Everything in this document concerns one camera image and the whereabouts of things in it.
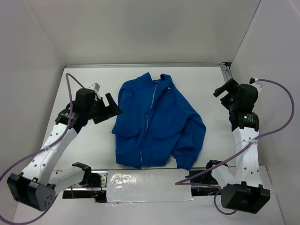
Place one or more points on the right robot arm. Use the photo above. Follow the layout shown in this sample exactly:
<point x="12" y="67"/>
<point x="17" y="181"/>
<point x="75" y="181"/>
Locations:
<point x="244" y="190"/>

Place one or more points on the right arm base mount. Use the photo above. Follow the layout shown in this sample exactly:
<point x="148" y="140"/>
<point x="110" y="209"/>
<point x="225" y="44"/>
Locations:
<point x="204" y="191"/>

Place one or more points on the silver tape patch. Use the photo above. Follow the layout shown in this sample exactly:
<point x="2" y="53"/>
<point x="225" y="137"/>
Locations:
<point x="147" y="186"/>

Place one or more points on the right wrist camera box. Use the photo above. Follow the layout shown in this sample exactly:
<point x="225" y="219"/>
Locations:
<point x="256" y="83"/>

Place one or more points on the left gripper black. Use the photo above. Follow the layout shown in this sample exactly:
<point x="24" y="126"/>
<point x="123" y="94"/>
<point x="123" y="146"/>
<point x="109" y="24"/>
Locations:
<point x="108" y="111"/>

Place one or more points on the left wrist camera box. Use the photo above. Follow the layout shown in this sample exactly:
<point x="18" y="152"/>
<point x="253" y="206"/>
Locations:
<point x="95" y="87"/>

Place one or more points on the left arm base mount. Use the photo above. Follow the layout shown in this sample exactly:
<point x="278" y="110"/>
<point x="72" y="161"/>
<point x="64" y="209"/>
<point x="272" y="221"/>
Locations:
<point x="95" y="189"/>

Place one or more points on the blue zip jacket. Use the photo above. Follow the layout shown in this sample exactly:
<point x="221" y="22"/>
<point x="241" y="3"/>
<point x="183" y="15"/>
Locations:
<point x="156" y="123"/>

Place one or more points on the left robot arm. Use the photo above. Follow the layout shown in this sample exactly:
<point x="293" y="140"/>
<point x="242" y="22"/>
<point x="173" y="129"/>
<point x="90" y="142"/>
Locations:
<point x="35" y="185"/>

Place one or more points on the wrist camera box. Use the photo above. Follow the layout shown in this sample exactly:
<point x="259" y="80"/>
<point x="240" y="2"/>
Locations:
<point x="95" y="87"/>
<point x="256" y="83"/>

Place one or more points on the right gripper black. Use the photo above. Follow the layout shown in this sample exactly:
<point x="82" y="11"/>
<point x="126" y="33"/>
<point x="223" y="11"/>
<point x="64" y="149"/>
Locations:
<point x="231" y="86"/>

